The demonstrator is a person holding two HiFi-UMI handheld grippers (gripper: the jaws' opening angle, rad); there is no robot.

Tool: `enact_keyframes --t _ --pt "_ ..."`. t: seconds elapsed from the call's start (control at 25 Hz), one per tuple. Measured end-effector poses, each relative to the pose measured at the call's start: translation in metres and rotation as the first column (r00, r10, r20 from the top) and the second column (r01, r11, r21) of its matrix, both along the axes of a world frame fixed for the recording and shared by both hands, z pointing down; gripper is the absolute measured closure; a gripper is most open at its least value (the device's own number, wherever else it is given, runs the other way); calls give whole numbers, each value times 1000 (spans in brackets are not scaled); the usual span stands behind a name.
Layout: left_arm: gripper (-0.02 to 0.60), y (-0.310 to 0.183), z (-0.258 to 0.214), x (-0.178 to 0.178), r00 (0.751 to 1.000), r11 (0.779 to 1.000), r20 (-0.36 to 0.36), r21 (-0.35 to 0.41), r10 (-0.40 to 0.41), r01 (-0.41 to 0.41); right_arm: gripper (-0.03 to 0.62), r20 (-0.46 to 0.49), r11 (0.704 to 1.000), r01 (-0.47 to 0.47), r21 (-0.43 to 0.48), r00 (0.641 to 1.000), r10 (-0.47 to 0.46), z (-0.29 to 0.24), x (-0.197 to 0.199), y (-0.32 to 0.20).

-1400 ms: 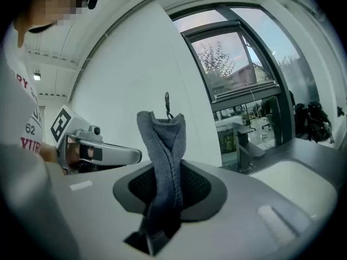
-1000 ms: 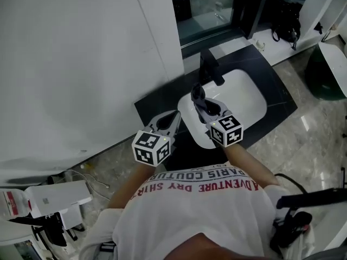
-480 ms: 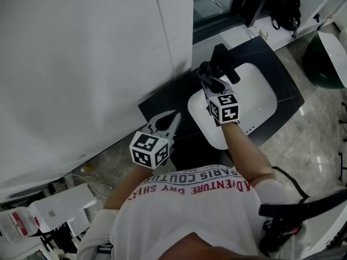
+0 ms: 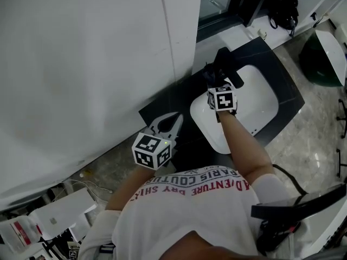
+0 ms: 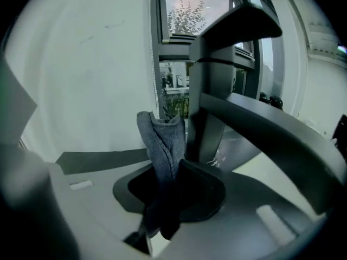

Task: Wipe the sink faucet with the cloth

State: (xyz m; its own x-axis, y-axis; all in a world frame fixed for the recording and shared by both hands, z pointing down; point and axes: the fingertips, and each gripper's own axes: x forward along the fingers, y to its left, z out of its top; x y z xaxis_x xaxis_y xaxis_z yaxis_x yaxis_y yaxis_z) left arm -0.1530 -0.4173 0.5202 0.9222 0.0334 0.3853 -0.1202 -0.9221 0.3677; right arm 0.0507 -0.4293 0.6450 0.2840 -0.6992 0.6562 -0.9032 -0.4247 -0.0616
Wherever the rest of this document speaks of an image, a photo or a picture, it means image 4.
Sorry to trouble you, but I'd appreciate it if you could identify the black body-worn rig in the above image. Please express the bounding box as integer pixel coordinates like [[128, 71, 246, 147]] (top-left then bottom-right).
[[250, 164, 347, 257]]

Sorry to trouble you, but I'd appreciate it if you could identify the black window frame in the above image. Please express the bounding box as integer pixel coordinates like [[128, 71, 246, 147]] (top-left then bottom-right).
[[197, 0, 274, 42]]

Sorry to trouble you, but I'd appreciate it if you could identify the grey shoulder strap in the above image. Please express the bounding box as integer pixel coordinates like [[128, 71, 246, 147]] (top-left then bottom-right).
[[99, 242, 115, 255]]

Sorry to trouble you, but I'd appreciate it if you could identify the person's left forearm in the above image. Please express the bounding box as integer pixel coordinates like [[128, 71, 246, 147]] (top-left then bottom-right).
[[105, 166, 156, 212]]

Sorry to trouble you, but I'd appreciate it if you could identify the white water dispenser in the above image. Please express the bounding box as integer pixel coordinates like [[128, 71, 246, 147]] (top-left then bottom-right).
[[28, 187, 98, 242]]

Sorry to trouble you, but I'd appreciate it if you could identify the black metal stand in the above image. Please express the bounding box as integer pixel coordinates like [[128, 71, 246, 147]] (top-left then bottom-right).
[[335, 98, 347, 179]]

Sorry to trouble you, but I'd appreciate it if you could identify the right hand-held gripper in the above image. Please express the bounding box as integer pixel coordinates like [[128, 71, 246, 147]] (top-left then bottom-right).
[[206, 77, 239, 116]]

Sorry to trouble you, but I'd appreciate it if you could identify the dark wooden vanity cabinet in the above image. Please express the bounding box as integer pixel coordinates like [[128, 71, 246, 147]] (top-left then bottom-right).
[[138, 36, 306, 171]]

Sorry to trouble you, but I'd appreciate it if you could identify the green and white bathtub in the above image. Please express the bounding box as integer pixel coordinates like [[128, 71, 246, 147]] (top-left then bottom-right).
[[299, 29, 347, 88]]

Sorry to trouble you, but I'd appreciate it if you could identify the person's right forearm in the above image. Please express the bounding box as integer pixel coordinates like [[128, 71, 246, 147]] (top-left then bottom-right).
[[216, 109, 273, 177]]

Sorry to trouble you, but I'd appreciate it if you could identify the black backpack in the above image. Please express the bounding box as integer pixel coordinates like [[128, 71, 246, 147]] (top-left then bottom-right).
[[267, 0, 300, 38]]

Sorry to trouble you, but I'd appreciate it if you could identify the clear water dispenser bottle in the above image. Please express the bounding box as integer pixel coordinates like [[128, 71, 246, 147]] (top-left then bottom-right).
[[0, 216, 44, 254]]

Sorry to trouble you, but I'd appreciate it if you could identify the white cable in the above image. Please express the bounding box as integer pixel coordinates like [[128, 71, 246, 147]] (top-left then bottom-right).
[[63, 179, 113, 200]]

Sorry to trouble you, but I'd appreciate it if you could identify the white sink basin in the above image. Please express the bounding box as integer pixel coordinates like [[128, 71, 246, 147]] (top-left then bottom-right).
[[189, 64, 280, 155]]

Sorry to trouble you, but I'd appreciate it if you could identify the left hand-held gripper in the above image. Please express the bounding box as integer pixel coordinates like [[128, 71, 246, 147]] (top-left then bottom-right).
[[132, 112, 184, 171]]

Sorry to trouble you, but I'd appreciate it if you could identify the white printed t-shirt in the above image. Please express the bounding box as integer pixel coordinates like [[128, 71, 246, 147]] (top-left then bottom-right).
[[78, 165, 296, 260]]

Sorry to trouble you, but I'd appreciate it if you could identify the black faucet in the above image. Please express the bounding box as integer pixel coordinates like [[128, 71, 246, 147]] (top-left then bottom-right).
[[213, 47, 244, 90]]

